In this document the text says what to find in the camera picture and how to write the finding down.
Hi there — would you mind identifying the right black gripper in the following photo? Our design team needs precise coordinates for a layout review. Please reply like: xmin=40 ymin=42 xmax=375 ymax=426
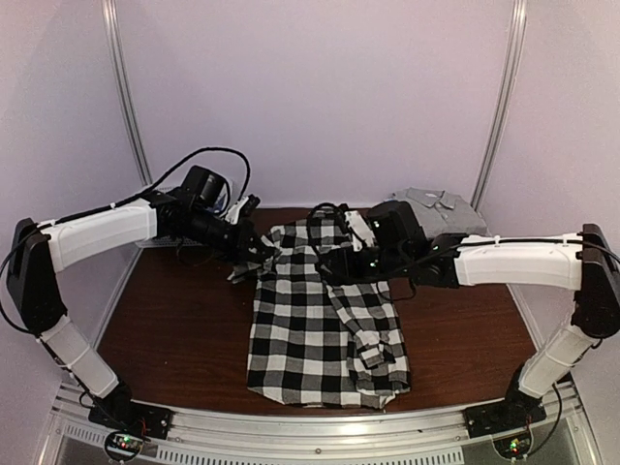
xmin=315 ymin=245 xmax=410 ymax=288

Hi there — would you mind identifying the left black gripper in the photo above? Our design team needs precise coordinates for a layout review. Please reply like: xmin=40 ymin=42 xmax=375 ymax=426
xmin=178 ymin=207 xmax=271 ymax=263

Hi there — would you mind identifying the black white plaid shirt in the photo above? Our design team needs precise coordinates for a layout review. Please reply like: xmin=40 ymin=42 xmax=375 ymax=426
xmin=229 ymin=213 xmax=412 ymax=410

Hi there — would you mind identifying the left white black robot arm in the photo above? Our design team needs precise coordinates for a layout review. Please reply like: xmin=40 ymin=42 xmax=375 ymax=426
xmin=7 ymin=166 xmax=274 ymax=430

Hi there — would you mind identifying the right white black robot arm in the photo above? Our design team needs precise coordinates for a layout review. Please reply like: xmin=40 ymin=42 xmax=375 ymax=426
xmin=318 ymin=201 xmax=619 ymax=428

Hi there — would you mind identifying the white plastic mesh basket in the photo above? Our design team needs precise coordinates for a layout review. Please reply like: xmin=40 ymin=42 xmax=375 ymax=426
xmin=140 ymin=179 xmax=232 ymax=252

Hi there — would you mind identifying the folded grey collared shirt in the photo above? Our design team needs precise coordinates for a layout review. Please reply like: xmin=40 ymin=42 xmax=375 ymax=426
xmin=387 ymin=187 xmax=488 ymax=239

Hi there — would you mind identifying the left small circuit board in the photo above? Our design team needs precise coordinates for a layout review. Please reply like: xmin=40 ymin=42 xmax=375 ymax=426
xmin=104 ymin=431 xmax=144 ymax=461

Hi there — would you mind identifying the small circuit board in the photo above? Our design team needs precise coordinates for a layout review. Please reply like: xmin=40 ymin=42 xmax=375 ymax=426
xmin=104 ymin=431 xmax=144 ymax=461
xmin=493 ymin=436 xmax=533 ymax=460

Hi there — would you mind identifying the right small circuit board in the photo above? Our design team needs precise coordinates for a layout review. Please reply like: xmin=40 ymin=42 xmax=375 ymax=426
xmin=493 ymin=436 xmax=533 ymax=460

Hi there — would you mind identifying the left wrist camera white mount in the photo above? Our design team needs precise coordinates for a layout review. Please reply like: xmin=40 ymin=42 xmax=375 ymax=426
xmin=224 ymin=195 xmax=261 ymax=225

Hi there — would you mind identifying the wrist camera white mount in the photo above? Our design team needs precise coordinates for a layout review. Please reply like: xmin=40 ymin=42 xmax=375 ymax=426
xmin=344 ymin=210 xmax=377 ymax=252
xmin=224 ymin=195 xmax=261 ymax=225

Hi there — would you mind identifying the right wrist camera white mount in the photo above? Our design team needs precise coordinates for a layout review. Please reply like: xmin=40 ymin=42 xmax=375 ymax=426
xmin=344 ymin=210 xmax=377 ymax=252

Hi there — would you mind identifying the aluminium front rail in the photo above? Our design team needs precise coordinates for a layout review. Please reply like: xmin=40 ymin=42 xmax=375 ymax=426
xmin=34 ymin=382 xmax=604 ymax=464

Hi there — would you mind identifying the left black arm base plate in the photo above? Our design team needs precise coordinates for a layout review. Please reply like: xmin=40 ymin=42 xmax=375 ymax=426
xmin=88 ymin=394 xmax=172 ymax=440

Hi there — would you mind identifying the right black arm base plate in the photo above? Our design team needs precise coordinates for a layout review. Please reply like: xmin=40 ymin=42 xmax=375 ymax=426
xmin=463 ymin=393 xmax=546 ymax=439

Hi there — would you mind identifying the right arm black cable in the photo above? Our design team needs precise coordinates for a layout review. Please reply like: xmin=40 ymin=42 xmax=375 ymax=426
xmin=307 ymin=202 xmax=620 ymax=301

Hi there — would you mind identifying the left aluminium frame post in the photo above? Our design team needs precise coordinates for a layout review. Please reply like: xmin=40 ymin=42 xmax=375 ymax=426
xmin=101 ymin=0 xmax=153 ymax=186

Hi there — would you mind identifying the aluminium frame post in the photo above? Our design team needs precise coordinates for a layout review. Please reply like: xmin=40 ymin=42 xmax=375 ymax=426
xmin=101 ymin=0 xmax=153 ymax=186
xmin=471 ymin=0 xmax=528 ymax=211

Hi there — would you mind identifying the right aluminium frame post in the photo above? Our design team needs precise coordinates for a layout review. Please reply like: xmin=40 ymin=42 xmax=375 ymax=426
xmin=471 ymin=0 xmax=528 ymax=211

